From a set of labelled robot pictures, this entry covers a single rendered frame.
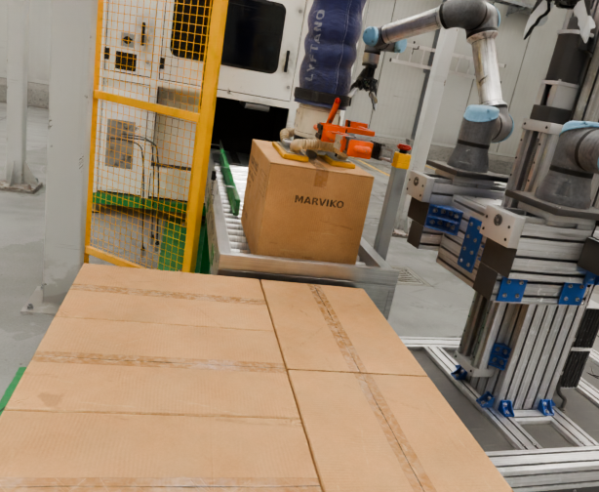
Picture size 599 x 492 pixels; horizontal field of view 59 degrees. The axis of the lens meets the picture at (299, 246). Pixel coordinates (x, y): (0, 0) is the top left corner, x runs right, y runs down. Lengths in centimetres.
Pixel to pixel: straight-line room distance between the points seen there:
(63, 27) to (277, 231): 125
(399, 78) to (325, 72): 964
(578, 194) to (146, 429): 126
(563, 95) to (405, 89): 996
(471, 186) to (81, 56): 169
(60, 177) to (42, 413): 159
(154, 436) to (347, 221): 119
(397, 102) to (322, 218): 983
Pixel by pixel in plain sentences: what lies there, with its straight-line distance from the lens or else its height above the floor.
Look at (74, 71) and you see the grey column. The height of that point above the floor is 111.
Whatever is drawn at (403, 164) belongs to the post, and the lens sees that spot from 257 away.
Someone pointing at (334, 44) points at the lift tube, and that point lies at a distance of 211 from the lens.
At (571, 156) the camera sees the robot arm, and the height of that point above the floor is 117.
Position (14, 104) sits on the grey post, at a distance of 483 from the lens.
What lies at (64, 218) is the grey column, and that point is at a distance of 266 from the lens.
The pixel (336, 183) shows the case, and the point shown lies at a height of 91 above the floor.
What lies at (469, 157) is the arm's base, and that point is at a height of 108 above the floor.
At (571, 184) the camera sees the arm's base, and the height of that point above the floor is 110.
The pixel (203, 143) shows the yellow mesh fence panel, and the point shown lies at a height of 88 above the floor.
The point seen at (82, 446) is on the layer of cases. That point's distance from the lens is 110.
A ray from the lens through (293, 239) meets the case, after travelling 199.
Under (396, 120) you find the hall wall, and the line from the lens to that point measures 1179.
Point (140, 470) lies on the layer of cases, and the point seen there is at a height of 54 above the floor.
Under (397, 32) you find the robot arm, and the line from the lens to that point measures 229.
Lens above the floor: 124
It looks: 17 degrees down
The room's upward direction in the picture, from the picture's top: 10 degrees clockwise
